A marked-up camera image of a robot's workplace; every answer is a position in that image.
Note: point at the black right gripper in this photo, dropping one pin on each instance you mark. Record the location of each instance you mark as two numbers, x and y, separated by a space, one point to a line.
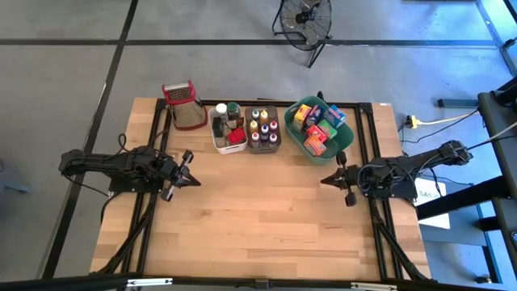
353 178

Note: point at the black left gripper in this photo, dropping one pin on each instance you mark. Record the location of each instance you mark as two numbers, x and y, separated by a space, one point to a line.
173 178

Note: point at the orange snack packet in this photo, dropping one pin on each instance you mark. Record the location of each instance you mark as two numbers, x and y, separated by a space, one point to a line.
315 145

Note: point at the cork lid glass spice jar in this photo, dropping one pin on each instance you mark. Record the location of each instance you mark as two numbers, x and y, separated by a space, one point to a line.
220 142

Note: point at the green Apple Jacks box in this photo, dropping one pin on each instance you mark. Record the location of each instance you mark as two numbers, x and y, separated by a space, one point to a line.
328 128

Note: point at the dark green tin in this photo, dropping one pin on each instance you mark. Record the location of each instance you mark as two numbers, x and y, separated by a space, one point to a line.
218 126

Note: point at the blue Rice Krispies box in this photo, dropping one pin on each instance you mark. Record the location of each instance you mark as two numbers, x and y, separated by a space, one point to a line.
334 116

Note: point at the red lid spice container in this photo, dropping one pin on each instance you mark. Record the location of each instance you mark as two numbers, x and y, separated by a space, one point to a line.
237 136

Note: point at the yellow Corn Pops box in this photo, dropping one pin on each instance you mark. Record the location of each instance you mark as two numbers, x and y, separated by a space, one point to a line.
301 117

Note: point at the purple food colouring bottle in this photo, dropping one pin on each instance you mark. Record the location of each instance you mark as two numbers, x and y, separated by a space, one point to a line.
273 138

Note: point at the white lid bagel seasoning jar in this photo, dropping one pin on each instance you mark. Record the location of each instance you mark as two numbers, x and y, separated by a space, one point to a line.
221 108

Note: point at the pink food colouring bottle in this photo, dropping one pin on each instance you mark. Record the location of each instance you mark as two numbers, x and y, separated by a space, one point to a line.
255 138

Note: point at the red food colouring bottle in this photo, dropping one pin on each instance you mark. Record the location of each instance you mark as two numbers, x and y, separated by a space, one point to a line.
274 125

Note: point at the green lid spice jar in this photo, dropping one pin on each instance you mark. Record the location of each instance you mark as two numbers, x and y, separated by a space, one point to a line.
233 110

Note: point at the yellow food colouring bottle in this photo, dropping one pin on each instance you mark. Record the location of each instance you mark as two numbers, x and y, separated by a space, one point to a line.
253 126

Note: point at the blue food colouring bottle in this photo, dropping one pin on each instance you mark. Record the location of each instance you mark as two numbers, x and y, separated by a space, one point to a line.
264 130

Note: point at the green food colouring bottle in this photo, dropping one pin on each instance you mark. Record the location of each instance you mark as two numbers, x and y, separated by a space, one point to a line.
255 114

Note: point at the orange food colouring bottle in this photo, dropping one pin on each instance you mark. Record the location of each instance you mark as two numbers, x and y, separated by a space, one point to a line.
263 116

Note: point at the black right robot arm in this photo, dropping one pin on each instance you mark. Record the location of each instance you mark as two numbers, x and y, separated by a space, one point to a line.
424 161

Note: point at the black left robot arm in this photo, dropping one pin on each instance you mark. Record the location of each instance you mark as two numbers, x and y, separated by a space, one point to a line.
113 161

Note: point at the teal green plastic bin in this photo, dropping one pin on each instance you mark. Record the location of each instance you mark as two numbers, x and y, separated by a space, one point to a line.
343 141

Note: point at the white plastic bin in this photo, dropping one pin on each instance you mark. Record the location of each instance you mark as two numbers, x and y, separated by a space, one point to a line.
230 150

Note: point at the yellow power plug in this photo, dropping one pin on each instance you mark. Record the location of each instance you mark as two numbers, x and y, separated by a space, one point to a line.
412 120

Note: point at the white paper sheet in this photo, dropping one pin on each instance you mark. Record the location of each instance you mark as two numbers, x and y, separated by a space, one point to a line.
434 210

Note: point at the grey metal floor foot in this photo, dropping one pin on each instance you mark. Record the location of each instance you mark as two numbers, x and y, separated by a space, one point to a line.
456 103

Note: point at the black crossbar silver brackets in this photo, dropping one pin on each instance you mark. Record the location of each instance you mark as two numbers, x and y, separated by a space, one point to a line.
60 283

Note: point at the grey floor object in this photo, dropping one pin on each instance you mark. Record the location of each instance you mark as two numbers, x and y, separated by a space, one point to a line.
18 188

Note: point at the black side desk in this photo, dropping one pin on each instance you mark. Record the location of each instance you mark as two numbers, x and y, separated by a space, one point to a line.
498 121

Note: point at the black castor wheel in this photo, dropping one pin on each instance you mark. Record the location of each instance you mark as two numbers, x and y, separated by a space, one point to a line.
482 279

